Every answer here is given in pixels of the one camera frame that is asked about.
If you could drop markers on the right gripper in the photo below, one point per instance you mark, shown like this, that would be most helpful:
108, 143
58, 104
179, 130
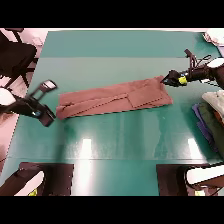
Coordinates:
175, 79

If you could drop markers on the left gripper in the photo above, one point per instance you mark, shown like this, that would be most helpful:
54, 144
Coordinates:
41, 111

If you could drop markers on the brown T-shirt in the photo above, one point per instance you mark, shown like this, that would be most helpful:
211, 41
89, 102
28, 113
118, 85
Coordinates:
113, 98

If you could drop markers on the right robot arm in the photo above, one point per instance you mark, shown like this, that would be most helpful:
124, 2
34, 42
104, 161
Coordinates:
216, 63

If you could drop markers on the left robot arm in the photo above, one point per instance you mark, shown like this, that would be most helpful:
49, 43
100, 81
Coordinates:
6, 96

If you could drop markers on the white garment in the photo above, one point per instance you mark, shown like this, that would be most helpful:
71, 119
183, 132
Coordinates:
215, 100

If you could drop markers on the blue garment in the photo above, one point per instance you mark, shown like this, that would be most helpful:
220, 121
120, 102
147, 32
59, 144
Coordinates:
200, 125

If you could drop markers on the orange garment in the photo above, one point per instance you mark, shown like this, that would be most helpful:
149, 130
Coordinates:
219, 117

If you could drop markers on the heap of clothes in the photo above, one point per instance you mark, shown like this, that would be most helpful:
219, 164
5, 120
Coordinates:
215, 36

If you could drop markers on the dark green garment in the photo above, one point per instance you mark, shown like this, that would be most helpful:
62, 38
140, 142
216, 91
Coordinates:
211, 128

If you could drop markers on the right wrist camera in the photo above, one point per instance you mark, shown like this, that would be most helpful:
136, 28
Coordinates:
191, 58

